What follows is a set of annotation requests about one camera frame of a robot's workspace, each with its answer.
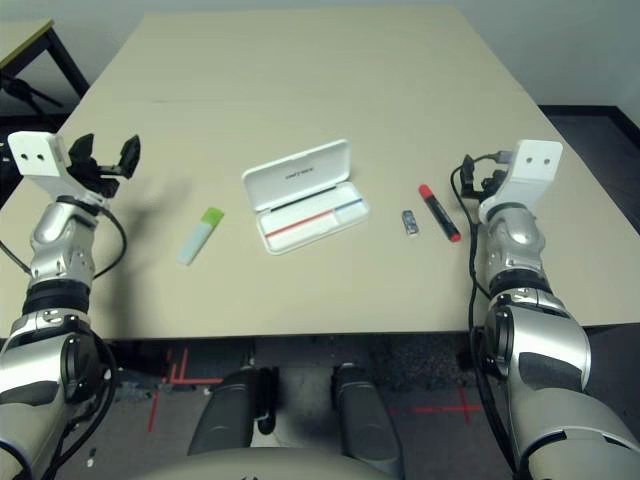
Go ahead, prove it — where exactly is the side table with black frame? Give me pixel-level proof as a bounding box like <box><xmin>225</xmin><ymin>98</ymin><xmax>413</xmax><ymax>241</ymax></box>
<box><xmin>0</xmin><ymin>18</ymin><xmax>91</xmax><ymax>101</ymax></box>

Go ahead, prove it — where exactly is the black tripod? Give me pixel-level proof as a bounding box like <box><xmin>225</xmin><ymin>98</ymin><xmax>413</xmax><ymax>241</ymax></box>
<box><xmin>0</xmin><ymin>74</ymin><xmax>65</xmax><ymax>119</ymax></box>

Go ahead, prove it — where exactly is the black marker with red cap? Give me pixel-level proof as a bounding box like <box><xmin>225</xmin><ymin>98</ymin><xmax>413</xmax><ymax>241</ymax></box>
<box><xmin>417</xmin><ymin>183</ymin><xmax>462</xmax><ymax>244</ymax></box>

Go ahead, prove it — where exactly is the dark grey left robot leg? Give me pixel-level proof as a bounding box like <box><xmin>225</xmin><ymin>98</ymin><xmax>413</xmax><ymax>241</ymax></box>
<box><xmin>187</xmin><ymin>367</ymin><xmax>279</xmax><ymax>456</ymax></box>

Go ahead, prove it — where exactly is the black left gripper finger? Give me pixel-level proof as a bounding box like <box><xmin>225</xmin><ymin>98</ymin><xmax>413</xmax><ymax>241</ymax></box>
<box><xmin>115</xmin><ymin>133</ymin><xmax>143</xmax><ymax>180</ymax></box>
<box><xmin>67</xmin><ymin>133</ymin><xmax>97</xmax><ymax>169</ymax></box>

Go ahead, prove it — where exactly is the dark grey right robot leg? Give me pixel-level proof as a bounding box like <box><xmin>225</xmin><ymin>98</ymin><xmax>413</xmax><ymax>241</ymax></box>
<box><xmin>329</xmin><ymin>362</ymin><xmax>401</xmax><ymax>476</ymax></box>

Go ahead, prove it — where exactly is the white plastic pencil case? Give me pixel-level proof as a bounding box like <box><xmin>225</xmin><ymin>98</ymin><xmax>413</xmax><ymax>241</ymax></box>
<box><xmin>241</xmin><ymin>138</ymin><xmax>371</xmax><ymax>256</ymax></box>

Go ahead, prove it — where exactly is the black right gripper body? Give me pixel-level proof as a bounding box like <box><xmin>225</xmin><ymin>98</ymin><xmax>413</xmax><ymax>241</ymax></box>
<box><xmin>479</xmin><ymin>168</ymin><xmax>507</xmax><ymax>202</ymax></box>

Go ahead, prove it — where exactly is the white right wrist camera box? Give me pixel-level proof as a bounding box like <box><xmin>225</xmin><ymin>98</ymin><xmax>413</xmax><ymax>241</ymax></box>
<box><xmin>477</xmin><ymin>138</ymin><xmax>565</xmax><ymax>224</ymax></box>

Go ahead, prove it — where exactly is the pale highlighter with green cap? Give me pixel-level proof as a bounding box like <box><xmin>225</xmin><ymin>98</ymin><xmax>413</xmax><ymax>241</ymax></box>
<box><xmin>175</xmin><ymin>206</ymin><xmax>226</xmax><ymax>267</ymax></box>

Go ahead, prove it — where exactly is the grey robot torso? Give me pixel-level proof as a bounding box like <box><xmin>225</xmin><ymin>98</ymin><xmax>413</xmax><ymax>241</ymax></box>
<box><xmin>124</xmin><ymin>447</ymin><xmax>396</xmax><ymax>480</ymax></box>

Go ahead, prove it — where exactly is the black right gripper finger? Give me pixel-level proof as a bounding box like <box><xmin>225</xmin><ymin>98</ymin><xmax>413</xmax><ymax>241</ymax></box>
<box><xmin>460</xmin><ymin>153</ymin><xmax>477</xmax><ymax>200</ymax></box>

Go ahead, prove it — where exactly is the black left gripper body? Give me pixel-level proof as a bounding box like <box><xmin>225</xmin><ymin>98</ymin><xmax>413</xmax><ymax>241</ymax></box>
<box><xmin>67</xmin><ymin>152</ymin><xmax>121</xmax><ymax>197</ymax></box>

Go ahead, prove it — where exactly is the dark grey robot leg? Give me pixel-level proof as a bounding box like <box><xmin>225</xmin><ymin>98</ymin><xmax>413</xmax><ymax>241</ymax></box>
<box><xmin>187</xmin><ymin>367</ymin><xmax>279</xmax><ymax>456</ymax></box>
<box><xmin>329</xmin><ymin>362</ymin><xmax>401</xmax><ymax>476</ymax></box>

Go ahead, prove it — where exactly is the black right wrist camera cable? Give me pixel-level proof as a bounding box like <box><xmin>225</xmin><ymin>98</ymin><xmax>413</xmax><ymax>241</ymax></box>
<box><xmin>449</xmin><ymin>148</ymin><xmax>524</xmax><ymax>480</ymax></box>

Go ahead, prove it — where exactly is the red floor tape cross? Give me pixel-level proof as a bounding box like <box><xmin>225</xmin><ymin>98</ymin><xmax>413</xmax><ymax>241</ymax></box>
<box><xmin>409</xmin><ymin>387</ymin><xmax>484</xmax><ymax>424</ymax></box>

